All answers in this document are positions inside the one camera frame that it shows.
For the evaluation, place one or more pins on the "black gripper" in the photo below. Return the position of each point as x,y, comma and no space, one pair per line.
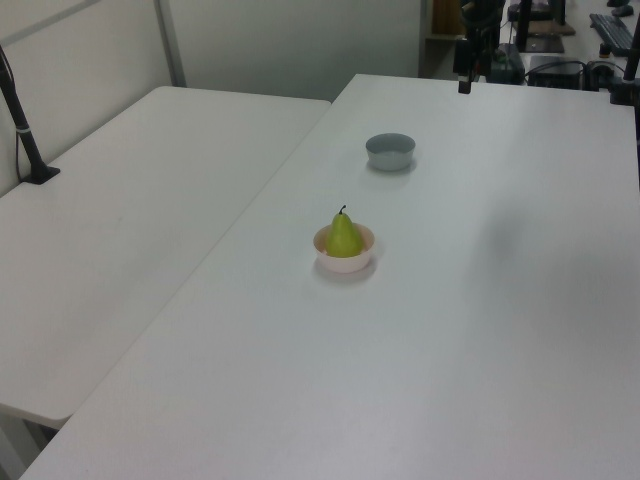
469,55

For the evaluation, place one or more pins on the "yellow-green ball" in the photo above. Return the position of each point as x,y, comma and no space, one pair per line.
343,237

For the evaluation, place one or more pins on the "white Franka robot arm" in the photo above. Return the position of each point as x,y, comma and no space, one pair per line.
481,17

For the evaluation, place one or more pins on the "grey bowl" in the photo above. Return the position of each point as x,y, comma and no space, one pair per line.
390,152

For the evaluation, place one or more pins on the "pink bowl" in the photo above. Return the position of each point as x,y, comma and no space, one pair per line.
345,264

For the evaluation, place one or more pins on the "black electronics box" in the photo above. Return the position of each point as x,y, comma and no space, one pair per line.
555,70

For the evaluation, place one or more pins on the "black monitor stand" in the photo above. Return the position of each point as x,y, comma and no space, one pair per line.
540,30

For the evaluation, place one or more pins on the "black keyboard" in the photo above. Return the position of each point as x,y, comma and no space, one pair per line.
611,29

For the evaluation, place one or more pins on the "black clamped pole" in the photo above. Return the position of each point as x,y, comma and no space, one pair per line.
627,75

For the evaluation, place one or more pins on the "white side table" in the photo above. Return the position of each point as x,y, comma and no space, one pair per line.
125,225

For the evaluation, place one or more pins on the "grey corner partition post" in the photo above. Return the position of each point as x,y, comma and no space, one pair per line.
170,45

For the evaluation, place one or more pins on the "black camera pole with clamp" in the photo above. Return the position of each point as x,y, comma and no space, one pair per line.
22,135

